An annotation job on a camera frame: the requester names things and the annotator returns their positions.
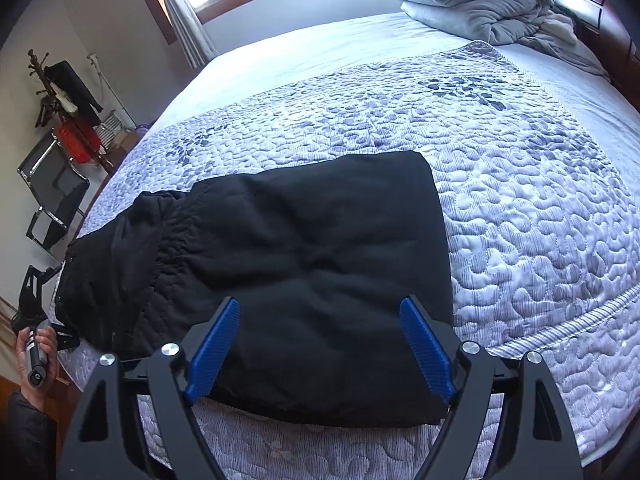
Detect black pants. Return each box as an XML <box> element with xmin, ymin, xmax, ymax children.
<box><xmin>55</xmin><ymin>151</ymin><xmax>452</xmax><ymax>428</ymax></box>

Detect person's left hand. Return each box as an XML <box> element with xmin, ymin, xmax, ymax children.
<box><xmin>15</xmin><ymin>325</ymin><xmax>58</xmax><ymax>412</ymax></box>

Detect person's left dark sleeve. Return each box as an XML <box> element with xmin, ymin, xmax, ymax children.
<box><xmin>1</xmin><ymin>390</ymin><xmax>58</xmax><ymax>479</ymax></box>

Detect black chrome chair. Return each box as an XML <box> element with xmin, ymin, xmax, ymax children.
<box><xmin>17</xmin><ymin>131</ymin><xmax>90</xmax><ymax>255</ymax></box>

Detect red bag on rack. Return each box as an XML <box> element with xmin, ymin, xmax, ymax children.
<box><xmin>56</xmin><ymin>118</ymin><xmax>101</xmax><ymax>164</ymax></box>

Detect grey quilted bedspread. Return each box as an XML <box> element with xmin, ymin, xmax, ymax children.
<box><xmin>84</xmin><ymin>13</ymin><xmax>639</xmax><ymax>470</ymax></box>

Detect white drying rack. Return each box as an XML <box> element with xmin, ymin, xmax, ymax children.
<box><xmin>87</xmin><ymin>53</ymin><xmax>137</xmax><ymax>150</ymax></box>

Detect wooden coat rack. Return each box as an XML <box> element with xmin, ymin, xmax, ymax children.
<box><xmin>28</xmin><ymin>49</ymin><xmax>114</xmax><ymax>174</ymax></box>

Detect black garment on rack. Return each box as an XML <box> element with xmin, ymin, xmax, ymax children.
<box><xmin>44</xmin><ymin>60</ymin><xmax>103</xmax><ymax>114</ymax></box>

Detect white grey curtain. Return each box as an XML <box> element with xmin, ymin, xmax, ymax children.
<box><xmin>163</xmin><ymin>0</ymin><xmax>218</xmax><ymax>68</ymax></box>

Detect grey folded duvet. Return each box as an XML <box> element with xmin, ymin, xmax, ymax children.
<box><xmin>398</xmin><ymin>0</ymin><xmax>608</xmax><ymax>78</ymax></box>

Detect dark wooden headboard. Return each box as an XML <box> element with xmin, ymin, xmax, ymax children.
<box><xmin>553</xmin><ymin>0</ymin><xmax>639</xmax><ymax>110</ymax></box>

